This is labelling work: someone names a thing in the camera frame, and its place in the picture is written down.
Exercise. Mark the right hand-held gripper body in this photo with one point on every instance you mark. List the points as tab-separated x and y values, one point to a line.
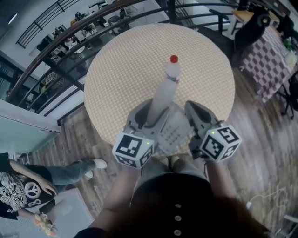
221	144

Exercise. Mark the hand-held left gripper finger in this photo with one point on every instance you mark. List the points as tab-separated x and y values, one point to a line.
166	114
133	116

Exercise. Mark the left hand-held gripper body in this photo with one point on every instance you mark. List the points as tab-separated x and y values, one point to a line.
137	148

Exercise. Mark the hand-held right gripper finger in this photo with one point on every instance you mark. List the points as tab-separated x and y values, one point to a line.
210	117

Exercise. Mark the white telephone base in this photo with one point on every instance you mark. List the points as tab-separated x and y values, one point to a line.
173	137

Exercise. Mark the person's right forearm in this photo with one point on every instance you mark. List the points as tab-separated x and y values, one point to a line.
218	176

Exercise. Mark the person's left forearm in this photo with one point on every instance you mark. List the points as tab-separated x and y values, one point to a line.
121	186

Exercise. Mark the white bottle with red cap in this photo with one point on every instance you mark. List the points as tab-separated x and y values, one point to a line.
166	90

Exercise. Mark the person's grey shorts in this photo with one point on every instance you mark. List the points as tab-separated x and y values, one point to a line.
158	169

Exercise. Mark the checkered round tablecloth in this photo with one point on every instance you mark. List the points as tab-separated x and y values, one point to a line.
130	69

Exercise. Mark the person's dark buttoned top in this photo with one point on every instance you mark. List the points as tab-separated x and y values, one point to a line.
172	190

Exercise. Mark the purple chequered tablecloth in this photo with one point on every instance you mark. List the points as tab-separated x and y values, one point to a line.
267	60

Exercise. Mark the black office chair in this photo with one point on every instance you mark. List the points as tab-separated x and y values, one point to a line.
293	93

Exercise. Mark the white floor mat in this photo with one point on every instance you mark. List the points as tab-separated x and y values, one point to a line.
74	209

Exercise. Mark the dark curved railing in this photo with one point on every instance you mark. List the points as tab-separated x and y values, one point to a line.
46	55

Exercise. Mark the wooden table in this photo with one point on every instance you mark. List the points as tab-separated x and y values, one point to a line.
244	15

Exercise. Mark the glass partition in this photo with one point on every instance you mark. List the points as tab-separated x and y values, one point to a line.
23	132

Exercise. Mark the bunch of flowers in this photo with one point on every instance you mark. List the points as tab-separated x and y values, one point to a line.
45	225

